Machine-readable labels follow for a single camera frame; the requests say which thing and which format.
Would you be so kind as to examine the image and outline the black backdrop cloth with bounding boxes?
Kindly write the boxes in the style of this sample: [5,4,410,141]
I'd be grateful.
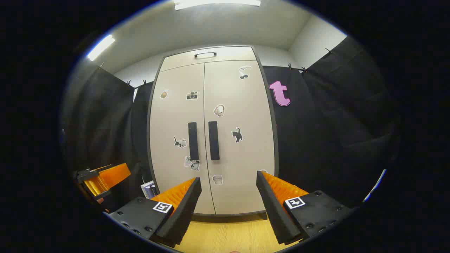
[62,35,401,211]

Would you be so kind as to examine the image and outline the ceiling light panel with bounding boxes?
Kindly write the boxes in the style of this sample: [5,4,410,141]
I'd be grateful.
[87,34,116,61]
[174,0,261,10]

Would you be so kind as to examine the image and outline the row of black backdrop clips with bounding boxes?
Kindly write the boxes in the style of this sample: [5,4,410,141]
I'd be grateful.
[99,47,333,87]

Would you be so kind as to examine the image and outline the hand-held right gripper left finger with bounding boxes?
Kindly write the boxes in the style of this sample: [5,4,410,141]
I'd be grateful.
[108,177,203,248]

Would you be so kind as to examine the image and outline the black door handle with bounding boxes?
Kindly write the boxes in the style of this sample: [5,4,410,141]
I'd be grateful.
[208,121,220,161]
[188,122,199,161]

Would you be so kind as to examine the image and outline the white box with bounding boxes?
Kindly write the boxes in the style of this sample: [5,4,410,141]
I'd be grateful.
[141,180,159,200]

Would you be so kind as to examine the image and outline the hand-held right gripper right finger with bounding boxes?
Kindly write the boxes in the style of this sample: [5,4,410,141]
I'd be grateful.
[256,170,354,245]

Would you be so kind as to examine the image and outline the white shoe cabinet door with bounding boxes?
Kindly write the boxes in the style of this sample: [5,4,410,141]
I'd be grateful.
[149,63,216,215]
[204,60,276,215]

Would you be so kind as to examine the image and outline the white double-door shoe cabinet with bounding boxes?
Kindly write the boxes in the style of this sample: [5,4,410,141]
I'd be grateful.
[147,46,280,216]

